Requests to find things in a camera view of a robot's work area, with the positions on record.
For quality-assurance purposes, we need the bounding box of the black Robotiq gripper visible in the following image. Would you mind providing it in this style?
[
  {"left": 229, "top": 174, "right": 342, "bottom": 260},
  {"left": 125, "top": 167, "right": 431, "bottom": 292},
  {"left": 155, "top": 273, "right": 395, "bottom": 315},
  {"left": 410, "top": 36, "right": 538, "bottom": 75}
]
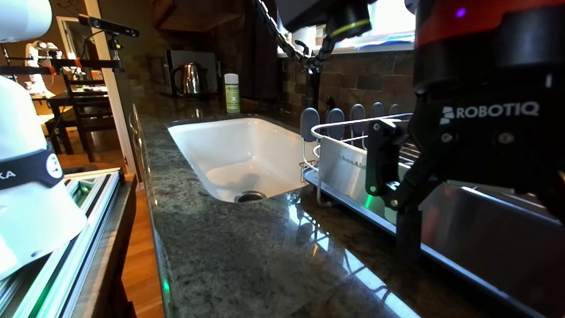
[{"left": 364, "top": 0, "right": 565, "bottom": 266}]

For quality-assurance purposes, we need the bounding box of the steel kettle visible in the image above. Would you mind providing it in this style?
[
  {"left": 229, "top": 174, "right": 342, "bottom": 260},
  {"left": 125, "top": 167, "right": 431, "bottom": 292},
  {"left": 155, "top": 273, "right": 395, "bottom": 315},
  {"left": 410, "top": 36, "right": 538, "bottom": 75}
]
[{"left": 171, "top": 61, "right": 205, "bottom": 98}]

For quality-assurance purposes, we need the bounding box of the black wooden chair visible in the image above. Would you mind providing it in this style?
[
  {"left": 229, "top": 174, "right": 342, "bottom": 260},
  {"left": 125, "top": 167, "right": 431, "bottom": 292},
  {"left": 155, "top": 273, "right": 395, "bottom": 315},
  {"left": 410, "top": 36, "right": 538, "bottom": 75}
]
[{"left": 58, "top": 59, "right": 118, "bottom": 163}]

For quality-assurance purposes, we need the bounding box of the metal sink drain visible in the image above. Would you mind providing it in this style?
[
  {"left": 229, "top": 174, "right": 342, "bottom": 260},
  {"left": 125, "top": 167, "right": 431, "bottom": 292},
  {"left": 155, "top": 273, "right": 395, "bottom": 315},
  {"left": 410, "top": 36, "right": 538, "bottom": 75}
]
[{"left": 236, "top": 190, "right": 268, "bottom": 206}]

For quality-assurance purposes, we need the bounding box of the white kitchen sink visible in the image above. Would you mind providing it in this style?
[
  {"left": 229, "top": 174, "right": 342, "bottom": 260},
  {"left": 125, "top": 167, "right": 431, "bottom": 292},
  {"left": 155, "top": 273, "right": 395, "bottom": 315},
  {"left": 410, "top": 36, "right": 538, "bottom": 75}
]
[{"left": 166, "top": 116, "right": 323, "bottom": 206}]

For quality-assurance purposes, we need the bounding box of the steel wire dish rack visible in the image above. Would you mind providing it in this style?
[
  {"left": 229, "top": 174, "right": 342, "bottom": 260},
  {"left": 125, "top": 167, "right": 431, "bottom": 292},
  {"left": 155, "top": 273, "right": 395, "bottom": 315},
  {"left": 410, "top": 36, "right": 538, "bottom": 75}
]
[{"left": 309, "top": 112, "right": 565, "bottom": 318}]

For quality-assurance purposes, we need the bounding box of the green soap bottle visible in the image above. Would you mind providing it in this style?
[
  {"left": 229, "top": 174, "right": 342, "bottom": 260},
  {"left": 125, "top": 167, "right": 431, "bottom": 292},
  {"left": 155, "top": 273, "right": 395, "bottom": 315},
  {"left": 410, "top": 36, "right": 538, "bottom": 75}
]
[{"left": 222, "top": 71, "right": 242, "bottom": 117}]

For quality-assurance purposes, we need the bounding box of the black camera on stand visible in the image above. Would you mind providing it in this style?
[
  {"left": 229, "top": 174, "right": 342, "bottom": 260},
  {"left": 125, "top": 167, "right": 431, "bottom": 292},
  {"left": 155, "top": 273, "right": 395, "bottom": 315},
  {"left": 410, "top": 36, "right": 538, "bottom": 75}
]
[{"left": 78, "top": 13, "right": 141, "bottom": 61}]

